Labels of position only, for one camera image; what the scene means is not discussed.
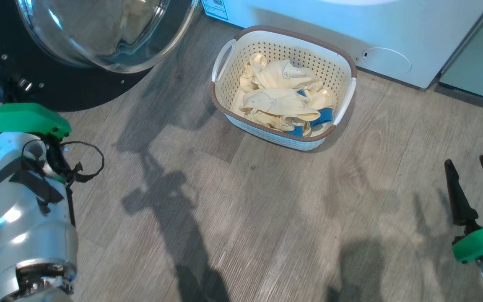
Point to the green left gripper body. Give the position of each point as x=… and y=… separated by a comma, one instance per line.
x=23, y=119

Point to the dark round washer door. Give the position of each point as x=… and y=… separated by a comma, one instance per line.
x=78, y=88

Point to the yellow garment with blue trim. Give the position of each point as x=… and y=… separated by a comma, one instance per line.
x=279, y=105

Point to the yellow bear-print garment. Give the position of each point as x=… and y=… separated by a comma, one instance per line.
x=283, y=75

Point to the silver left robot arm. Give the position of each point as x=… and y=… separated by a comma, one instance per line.
x=32, y=235

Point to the white front-load washing machine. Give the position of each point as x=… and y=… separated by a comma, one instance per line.
x=308, y=21

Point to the pale green cabinet panel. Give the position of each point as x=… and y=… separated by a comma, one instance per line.
x=480, y=54

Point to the round white filter cover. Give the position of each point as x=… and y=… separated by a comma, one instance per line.
x=386, y=61

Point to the cream perforated laundry basket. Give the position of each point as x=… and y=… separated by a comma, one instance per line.
x=224, y=92

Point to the blue energy label sticker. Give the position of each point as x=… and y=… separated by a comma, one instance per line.
x=215, y=8

